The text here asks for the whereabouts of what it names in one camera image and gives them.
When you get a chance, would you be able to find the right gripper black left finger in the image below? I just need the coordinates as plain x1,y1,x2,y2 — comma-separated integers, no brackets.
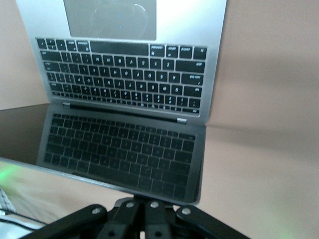
29,198,140,239

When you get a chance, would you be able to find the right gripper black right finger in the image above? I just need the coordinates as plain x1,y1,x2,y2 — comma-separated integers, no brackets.
144,200,250,239

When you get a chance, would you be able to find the grey laptop with black keyboard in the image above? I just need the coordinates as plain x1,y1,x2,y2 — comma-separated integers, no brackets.
0,0,229,206

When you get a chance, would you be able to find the brown table cloth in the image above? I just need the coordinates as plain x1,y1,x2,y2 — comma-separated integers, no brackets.
0,0,319,239

